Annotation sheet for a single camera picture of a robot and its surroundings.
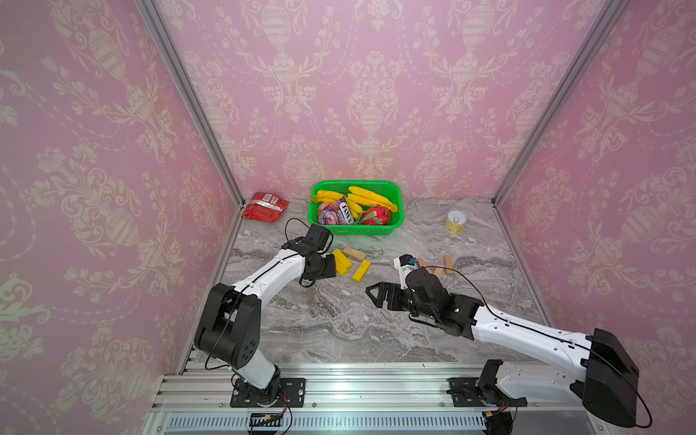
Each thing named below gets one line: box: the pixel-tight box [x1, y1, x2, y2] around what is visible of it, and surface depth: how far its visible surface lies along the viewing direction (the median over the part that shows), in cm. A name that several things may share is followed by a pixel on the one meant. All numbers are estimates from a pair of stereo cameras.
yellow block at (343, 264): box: [333, 253, 353, 277], surface depth 102 cm
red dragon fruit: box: [360, 204, 391, 226], surface depth 108 cm
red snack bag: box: [241, 192, 290, 223], surface depth 118 cm
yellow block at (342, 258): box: [331, 248, 354, 271], surface depth 102 cm
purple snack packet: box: [318, 196, 356, 225], surface depth 109 cm
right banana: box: [347, 185, 398, 213], surface depth 115 cm
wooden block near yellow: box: [342, 246, 368, 261], surface depth 105 cm
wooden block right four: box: [444, 255, 455, 275], surface depth 102 cm
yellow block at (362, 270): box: [351, 259, 372, 283], surface depth 100 cm
